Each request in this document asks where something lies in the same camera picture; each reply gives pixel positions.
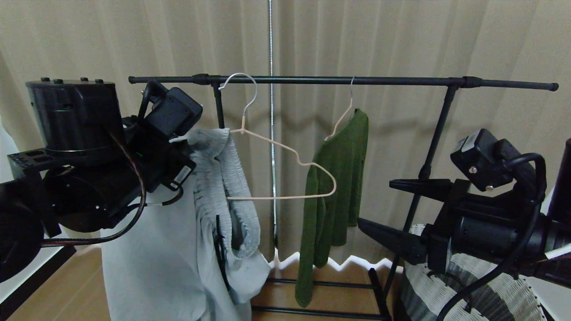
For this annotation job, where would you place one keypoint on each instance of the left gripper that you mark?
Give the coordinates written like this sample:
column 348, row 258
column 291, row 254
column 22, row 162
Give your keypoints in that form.
column 98, row 191

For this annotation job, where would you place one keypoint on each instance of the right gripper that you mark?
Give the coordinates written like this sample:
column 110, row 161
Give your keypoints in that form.
column 486, row 232

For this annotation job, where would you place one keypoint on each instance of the green printed shirt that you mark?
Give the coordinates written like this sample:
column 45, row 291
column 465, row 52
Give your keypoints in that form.
column 334, row 191

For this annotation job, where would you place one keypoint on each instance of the pale grey garment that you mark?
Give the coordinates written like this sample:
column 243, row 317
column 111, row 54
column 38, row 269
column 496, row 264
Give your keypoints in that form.
column 156, row 258

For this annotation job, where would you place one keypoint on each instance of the pink clothes hanger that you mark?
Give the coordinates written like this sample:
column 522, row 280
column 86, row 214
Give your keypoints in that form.
column 276, row 145
column 343, row 117

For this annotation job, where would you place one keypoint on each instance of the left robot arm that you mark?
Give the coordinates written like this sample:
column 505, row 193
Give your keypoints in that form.
column 76, row 120

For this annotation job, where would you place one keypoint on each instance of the white laundry basket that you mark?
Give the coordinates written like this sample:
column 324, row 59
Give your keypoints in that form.
column 428, row 294

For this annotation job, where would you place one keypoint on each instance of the black clothes rack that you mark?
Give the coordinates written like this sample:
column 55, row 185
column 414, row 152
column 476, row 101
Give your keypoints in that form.
column 357, row 80

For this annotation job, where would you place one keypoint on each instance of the beige curtain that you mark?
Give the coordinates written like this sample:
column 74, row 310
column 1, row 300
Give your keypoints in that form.
column 89, row 44

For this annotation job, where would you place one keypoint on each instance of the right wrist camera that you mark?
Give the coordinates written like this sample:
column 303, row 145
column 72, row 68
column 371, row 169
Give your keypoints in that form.
column 486, row 162

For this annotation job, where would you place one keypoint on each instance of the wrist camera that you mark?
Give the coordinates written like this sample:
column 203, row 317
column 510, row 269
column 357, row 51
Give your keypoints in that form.
column 174, row 111
column 486, row 162

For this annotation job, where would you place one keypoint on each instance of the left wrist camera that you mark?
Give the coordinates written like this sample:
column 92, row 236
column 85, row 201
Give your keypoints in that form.
column 174, row 111

